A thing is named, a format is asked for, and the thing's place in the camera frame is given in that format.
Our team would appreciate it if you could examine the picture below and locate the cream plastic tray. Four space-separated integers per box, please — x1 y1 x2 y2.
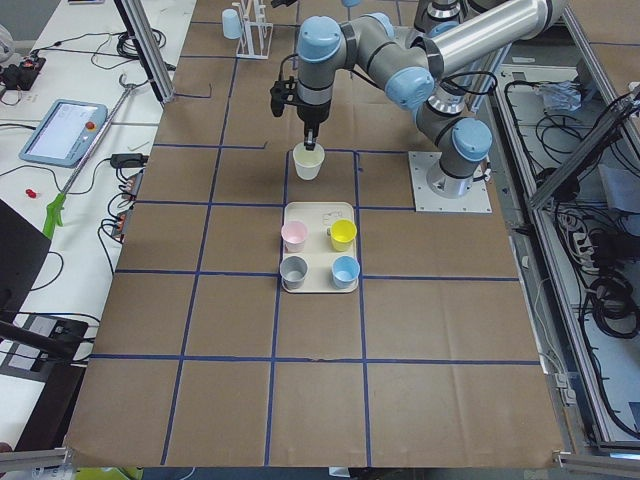
283 202 359 294

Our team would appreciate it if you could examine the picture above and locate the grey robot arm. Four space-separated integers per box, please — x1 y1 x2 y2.
292 1 566 198
413 0 502 35

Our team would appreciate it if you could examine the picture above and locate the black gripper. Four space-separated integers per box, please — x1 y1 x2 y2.
297 99 331 151

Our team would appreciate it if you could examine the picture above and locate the grey plastic cup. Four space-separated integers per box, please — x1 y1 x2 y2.
279 255 308 291

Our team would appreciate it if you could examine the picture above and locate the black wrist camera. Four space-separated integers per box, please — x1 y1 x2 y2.
270 75 299 118

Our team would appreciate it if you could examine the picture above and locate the pale green plastic cup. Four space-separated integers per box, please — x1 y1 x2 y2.
293 143 325 181

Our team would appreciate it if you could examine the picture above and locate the blue teach pendant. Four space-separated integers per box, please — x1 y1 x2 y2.
19 99 108 168

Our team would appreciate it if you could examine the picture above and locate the yellow plastic cup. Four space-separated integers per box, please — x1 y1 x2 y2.
328 219 357 252

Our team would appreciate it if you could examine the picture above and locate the black power adapter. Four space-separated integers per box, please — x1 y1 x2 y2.
109 153 149 169

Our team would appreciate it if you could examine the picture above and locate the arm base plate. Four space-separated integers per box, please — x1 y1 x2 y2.
408 151 492 214

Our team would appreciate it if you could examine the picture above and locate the light blue plastic cup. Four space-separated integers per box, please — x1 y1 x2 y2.
221 8 242 40

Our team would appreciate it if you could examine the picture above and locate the white wire cup rack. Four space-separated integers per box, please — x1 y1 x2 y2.
232 0 274 60

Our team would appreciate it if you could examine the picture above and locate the aluminium frame post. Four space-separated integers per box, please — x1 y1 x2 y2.
114 0 175 104

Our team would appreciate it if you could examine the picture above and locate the green handled reach grabber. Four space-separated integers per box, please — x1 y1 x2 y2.
42 74 148 240

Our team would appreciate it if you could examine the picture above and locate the pink plastic cup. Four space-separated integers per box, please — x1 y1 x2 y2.
280 220 308 253

